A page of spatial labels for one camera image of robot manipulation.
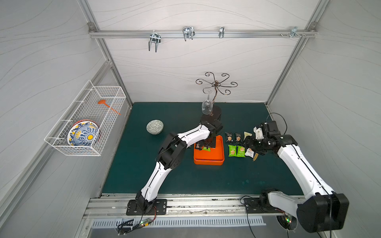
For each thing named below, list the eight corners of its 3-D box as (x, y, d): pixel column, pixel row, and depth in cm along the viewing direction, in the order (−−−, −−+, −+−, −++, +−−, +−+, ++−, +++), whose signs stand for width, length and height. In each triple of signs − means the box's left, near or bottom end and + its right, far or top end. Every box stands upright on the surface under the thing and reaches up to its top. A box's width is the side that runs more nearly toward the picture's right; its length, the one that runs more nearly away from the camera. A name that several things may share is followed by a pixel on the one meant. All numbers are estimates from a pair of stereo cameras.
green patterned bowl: (146, 130, 107) (144, 126, 103) (156, 121, 112) (155, 116, 108) (156, 138, 103) (154, 134, 98) (166, 129, 108) (165, 124, 104)
